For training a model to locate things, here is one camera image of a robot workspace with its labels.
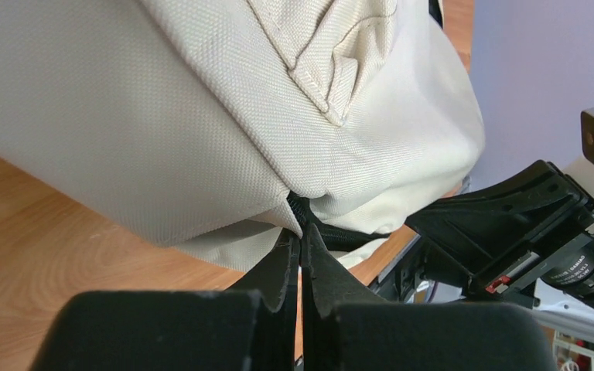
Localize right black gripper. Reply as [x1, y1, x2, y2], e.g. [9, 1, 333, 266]
[405, 160, 594, 309]

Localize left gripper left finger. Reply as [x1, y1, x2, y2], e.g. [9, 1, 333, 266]
[32, 231, 300, 370]

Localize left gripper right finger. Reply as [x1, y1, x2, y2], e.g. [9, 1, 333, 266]
[301, 224, 556, 370]

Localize beige canvas backpack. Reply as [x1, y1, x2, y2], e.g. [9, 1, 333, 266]
[0, 1, 485, 271]

